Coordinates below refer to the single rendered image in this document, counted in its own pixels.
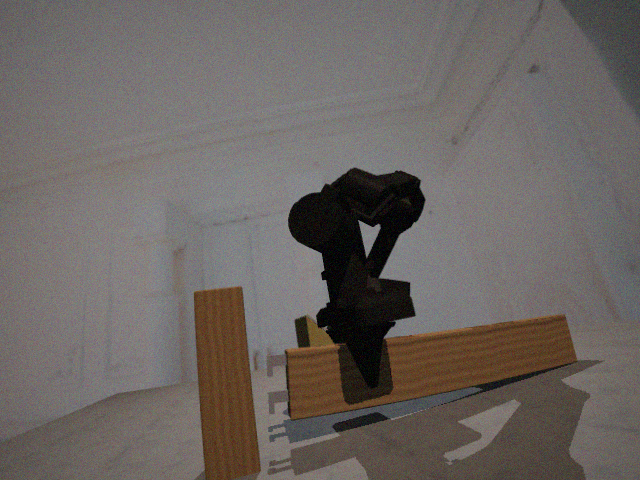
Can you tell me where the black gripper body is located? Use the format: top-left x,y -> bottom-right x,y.
316,254 -> 415,329

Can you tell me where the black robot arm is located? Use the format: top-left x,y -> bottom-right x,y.
288,168 -> 425,296

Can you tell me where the wooden rail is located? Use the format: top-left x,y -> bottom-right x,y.
267,314 -> 578,421

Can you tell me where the wooden post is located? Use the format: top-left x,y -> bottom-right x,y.
194,286 -> 261,480

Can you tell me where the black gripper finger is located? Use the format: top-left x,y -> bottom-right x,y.
326,327 -> 353,344
340,321 -> 396,389

